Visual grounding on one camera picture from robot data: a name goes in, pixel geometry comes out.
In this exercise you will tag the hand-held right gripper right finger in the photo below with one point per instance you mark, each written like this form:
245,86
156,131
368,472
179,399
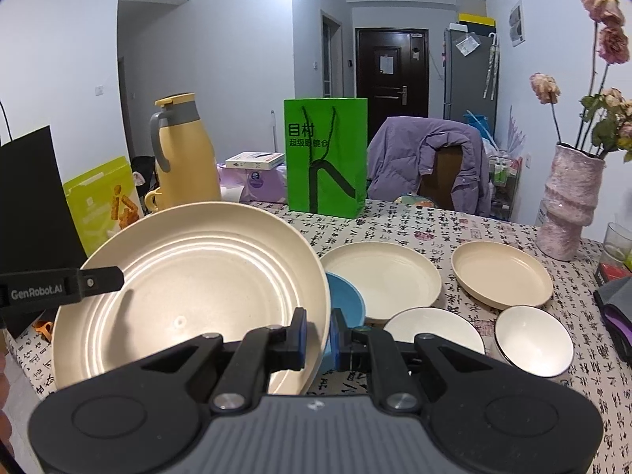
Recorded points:
336,345

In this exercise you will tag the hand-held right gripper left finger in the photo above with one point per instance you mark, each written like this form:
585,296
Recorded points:
298,340

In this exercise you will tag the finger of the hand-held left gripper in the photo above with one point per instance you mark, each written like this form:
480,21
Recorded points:
103,280

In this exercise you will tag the blue bowl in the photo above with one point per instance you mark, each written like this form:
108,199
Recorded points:
345,301

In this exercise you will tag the large ribbed cream plate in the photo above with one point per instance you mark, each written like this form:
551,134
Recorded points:
187,281

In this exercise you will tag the white bowl with black rim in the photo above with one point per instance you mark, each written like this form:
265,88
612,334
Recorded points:
429,331
533,340

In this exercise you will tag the orange silicone piece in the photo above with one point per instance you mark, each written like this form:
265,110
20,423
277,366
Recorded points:
43,328

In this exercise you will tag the lime green snack bag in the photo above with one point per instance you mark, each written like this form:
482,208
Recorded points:
94,212

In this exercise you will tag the yellow mug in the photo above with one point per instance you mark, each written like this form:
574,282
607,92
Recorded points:
150,202

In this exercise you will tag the black paper bag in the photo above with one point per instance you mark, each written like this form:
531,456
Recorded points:
34,197

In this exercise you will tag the dark cloth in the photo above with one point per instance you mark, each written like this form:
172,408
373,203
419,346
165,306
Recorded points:
143,173

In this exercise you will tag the yellow thermos jug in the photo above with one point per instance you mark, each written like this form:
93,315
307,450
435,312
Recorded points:
185,168

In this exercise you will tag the printed tablecloth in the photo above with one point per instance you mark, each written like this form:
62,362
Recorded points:
410,227

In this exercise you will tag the green paper bag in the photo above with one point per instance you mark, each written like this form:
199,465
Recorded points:
301,182

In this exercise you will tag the purple tissue pack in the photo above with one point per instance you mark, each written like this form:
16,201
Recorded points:
256,185

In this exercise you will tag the white flat box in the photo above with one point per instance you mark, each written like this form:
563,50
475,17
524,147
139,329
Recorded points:
254,159

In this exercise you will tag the purple jacket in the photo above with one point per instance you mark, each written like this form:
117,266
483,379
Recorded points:
400,158

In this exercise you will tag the wooden chair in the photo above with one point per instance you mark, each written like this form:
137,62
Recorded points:
444,173

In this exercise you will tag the dark entrance door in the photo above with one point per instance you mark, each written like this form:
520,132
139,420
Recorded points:
375,84

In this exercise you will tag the blue plastic bag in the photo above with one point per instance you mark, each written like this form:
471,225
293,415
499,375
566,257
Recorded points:
475,118

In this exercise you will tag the pink ceramic vase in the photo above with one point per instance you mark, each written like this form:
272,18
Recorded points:
568,197

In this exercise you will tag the red and black box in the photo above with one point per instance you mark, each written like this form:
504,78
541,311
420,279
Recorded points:
610,274

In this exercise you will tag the grey interior door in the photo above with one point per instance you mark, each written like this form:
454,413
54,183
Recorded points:
332,59

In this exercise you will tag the grey and purple cloth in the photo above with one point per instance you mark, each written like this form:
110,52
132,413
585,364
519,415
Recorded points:
619,301

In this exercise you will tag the grey refrigerator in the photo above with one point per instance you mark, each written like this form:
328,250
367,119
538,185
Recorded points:
464,84

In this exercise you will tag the clear drinking glass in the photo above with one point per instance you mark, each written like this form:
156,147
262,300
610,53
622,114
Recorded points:
614,244

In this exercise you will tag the folded hanging umbrella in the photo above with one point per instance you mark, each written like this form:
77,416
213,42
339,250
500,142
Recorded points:
491,64

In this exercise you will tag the clear document pouch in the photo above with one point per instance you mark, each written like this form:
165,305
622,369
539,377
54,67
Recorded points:
467,44

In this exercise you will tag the yellow and black box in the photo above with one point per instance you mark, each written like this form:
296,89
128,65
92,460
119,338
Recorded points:
476,20

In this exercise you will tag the dried pink roses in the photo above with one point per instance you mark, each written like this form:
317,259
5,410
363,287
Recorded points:
612,42

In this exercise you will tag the wall picture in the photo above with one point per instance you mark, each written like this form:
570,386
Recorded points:
516,24

